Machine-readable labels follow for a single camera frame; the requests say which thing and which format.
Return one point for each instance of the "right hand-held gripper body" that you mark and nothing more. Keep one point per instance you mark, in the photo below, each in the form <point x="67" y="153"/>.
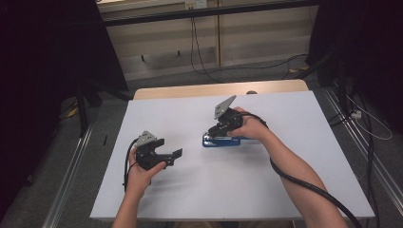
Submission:
<point x="225" y="118"/>

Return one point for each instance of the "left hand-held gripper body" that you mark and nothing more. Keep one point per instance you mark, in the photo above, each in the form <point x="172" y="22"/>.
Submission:
<point x="146" y="139"/>

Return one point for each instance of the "blue stapler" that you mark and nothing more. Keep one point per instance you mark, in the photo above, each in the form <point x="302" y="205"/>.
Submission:
<point x="221" y="142"/>

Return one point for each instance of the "person's right hand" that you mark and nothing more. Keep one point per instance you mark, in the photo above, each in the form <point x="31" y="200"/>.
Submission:
<point x="252" y="128"/>

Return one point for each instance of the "person's left hand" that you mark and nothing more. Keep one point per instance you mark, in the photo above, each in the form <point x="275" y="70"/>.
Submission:
<point x="139" y="179"/>

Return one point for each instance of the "dark table grommet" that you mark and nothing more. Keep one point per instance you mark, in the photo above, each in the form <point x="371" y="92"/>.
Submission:
<point x="251" y="92"/>

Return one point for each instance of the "wooden table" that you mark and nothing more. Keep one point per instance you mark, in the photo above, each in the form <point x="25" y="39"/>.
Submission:
<point x="190" y="91"/>

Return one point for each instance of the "white table board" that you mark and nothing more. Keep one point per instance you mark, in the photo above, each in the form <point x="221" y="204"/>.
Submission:
<point x="221" y="196"/>

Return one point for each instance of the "black stand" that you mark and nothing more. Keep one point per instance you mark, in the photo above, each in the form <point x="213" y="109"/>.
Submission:
<point x="82" y="107"/>
<point x="340" y="82"/>

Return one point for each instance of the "yellow floor tape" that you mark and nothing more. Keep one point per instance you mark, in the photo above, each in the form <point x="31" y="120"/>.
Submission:
<point x="299" y="69"/>
<point x="72" y="111"/>

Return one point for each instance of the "black horizontal bar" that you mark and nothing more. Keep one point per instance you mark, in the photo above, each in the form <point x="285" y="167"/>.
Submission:
<point x="206" y="12"/>

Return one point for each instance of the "black curtain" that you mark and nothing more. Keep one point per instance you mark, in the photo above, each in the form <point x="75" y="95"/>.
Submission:
<point x="374" y="47"/>
<point x="38" y="79"/>

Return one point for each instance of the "white power plug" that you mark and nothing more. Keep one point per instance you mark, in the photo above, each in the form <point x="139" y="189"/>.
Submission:
<point x="356" y="114"/>

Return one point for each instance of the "aluminium floor rail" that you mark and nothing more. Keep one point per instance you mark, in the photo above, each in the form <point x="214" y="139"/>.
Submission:
<point x="364" y="142"/>
<point x="68" y="177"/>

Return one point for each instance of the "white wall socket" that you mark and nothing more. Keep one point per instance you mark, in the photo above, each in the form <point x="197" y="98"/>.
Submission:
<point x="195" y="4"/>

